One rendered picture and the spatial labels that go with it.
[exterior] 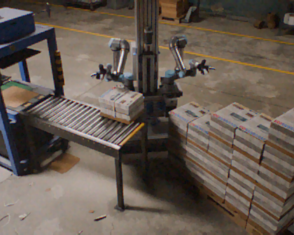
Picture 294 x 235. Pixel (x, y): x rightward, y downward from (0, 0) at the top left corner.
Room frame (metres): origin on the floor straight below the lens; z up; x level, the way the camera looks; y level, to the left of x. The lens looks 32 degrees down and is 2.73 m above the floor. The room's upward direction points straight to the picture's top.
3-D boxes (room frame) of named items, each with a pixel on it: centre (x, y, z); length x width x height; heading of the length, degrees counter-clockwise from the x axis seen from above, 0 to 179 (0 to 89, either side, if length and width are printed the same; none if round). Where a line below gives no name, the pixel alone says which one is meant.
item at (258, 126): (2.47, -1.03, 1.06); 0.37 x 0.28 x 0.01; 128
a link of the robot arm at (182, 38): (3.75, -0.39, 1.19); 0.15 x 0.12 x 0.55; 122
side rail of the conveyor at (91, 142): (2.85, 0.83, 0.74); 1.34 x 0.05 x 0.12; 60
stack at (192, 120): (2.78, -0.75, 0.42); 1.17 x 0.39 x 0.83; 39
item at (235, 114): (2.68, -0.83, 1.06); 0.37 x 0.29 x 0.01; 129
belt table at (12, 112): (3.58, 1.59, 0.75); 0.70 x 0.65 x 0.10; 60
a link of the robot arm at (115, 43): (3.66, 0.34, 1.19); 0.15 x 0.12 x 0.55; 71
